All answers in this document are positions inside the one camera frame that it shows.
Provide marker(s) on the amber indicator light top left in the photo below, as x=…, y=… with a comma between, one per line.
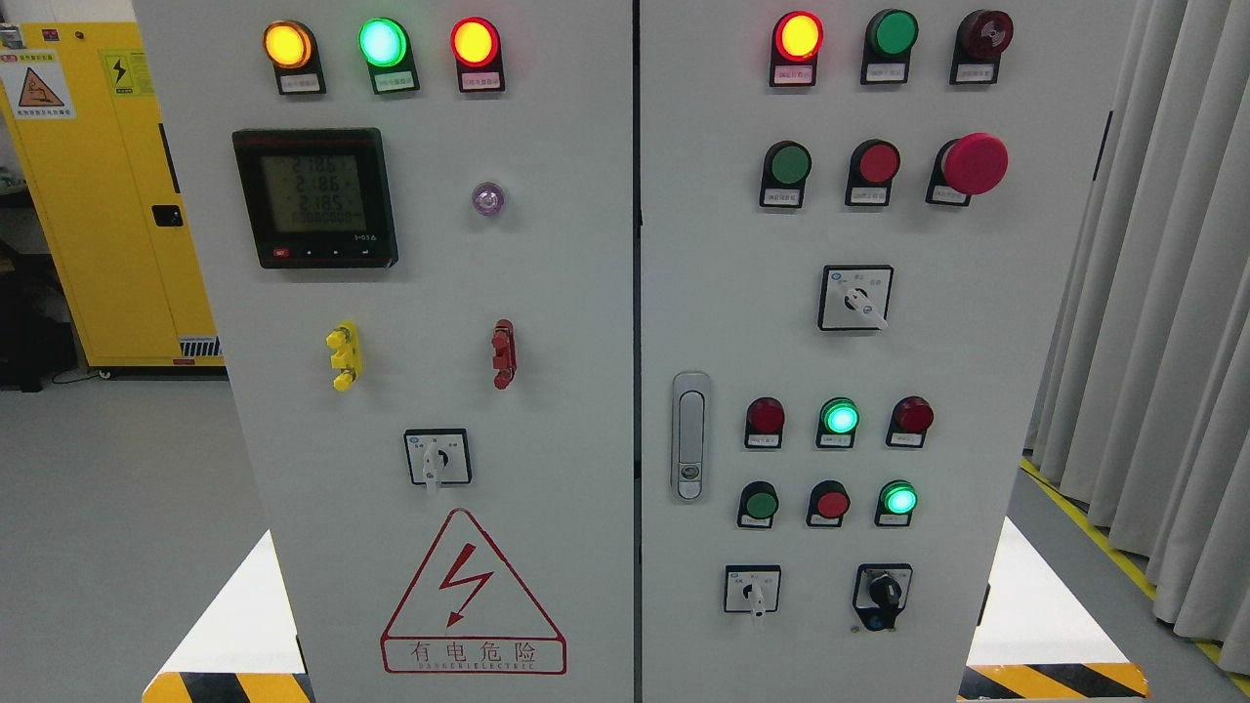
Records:
x=293, y=52

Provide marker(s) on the dark red indicator right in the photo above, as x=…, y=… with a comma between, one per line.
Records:
x=910, y=421

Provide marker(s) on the yellow terminal connector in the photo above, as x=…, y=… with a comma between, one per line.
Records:
x=346, y=358

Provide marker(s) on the silver cabinet door handle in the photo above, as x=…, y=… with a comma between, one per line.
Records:
x=689, y=393

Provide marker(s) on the white rotary selector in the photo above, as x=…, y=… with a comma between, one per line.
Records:
x=854, y=298
x=752, y=589

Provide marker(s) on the dark red buzzer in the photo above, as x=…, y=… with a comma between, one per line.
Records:
x=981, y=40

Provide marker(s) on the green push button lower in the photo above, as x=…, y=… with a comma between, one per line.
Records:
x=757, y=506

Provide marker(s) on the green indicator light top left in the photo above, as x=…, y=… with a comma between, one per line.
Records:
x=386, y=49

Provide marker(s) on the red-amber indicator light left door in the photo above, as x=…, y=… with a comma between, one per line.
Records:
x=478, y=52

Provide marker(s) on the green indicator light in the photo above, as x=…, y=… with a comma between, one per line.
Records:
x=887, y=43
x=386, y=49

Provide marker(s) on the red emergency stop button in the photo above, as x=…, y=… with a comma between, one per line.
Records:
x=965, y=167

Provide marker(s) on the red terminal connector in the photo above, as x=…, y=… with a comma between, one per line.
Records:
x=504, y=361

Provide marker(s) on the white rotary selector upper right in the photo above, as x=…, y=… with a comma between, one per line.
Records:
x=854, y=298

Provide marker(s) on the red push button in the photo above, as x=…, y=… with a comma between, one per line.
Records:
x=828, y=504
x=873, y=166

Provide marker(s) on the red electric danger sticker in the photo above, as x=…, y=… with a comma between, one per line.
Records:
x=467, y=611

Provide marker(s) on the red push button upper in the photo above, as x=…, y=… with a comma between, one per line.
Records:
x=873, y=166

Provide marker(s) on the black knob selector switch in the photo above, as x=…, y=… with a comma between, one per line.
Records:
x=880, y=594

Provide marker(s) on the grey electrical control cabinet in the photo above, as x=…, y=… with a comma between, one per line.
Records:
x=630, y=142

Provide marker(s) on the small clear indicator lamp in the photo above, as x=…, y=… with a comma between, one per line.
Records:
x=489, y=199

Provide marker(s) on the yellow safety storage cabinet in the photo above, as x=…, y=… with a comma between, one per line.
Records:
x=79, y=101

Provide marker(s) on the red push button lower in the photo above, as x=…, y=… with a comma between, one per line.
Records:
x=828, y=504

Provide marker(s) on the green push button upper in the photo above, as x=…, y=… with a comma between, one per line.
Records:
x=786, y=167

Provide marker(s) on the lit green push button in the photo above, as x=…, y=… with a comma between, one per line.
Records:
x=897, y=502

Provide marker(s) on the lit green indicator middle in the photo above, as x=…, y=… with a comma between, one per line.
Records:
x=837, y=424

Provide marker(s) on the red-amber indicator light door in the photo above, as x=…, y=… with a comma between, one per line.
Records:
x=796, y=41
x=478, y=52

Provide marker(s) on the green indicator light top right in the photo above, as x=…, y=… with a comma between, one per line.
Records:
x=887, y=43

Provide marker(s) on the dark red indicator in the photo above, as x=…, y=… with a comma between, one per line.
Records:
x=910, y=421
x=764, y=424

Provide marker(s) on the white rotary light switch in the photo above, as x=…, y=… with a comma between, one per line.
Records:
x=438, y=457

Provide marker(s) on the dark red indicator left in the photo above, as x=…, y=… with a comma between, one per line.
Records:
x=764, y=424

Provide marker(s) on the black digital power meter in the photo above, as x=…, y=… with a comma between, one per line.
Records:
x=317, y=198

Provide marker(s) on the red-amber indicator light right door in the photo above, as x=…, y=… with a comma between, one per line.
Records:
x=796, y=41

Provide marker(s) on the grey curtain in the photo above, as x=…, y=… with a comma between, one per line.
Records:
x=1143, y=411

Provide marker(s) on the white rotary selector lower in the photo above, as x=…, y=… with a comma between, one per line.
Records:
x=752, y=589

